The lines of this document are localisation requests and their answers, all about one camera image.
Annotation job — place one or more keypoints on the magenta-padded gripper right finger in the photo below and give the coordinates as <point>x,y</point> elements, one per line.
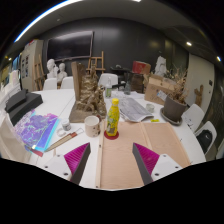
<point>166,165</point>

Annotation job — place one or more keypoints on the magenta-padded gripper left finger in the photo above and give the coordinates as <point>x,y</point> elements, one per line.
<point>56,166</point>

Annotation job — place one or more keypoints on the yellow drink bottle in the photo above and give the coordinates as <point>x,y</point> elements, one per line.
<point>112,120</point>

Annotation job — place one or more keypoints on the clear tape roll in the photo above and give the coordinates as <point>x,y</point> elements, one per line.
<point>58,132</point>

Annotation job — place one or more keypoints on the small jar grey lid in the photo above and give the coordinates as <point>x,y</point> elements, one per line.
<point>66,125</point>

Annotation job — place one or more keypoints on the small yellow block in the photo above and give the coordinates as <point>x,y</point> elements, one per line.
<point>155,120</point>

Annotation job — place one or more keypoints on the black backpack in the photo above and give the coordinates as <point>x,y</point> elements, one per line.
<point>205,140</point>

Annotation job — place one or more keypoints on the light wooden drawing board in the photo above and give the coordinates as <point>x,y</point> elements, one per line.
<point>120,160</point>

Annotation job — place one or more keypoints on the white dotted mug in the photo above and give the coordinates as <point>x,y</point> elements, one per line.
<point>91,126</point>

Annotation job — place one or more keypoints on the white chair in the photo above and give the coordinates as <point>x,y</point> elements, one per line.
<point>108,79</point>
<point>67,82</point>
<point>50,84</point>
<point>193,116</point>
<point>213,128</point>

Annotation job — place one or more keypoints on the flat round red coaster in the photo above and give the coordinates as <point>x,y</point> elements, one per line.
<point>107,136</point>

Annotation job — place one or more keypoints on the small glass cup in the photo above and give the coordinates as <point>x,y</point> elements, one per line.
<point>150,108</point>

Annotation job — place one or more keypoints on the grey newspaper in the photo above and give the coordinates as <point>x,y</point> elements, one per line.
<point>133,110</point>

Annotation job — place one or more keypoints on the black flat box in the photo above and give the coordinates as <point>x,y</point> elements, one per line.
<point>28,106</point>
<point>16,99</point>

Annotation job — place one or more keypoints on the cardboard box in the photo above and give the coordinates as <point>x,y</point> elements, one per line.
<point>156,90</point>

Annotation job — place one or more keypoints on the golden carved sculpture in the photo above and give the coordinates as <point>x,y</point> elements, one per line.
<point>88,96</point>

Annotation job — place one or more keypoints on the small wooden figure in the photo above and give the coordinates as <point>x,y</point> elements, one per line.
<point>199,95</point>

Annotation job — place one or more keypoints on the dark brown box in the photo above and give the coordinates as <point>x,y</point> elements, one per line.
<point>137,82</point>

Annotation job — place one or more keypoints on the white spray bottle green label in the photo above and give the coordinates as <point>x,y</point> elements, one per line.
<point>108,90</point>

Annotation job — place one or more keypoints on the wooden easel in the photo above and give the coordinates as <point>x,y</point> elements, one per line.
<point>96,63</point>
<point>38,73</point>

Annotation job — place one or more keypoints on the white plaster bust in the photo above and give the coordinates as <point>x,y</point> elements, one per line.
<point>62,71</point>
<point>51,68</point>

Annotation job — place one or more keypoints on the white plaster figure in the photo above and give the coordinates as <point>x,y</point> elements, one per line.
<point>160,66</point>

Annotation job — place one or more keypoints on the red box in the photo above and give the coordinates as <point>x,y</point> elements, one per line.
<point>140,66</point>

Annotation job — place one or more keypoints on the white cabinet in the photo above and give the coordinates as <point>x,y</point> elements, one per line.
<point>31,63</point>

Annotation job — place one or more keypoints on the long ceiling light strip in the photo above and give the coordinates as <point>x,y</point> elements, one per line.
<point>43,15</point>

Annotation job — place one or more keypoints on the black wall screen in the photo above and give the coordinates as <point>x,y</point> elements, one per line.
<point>70,46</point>

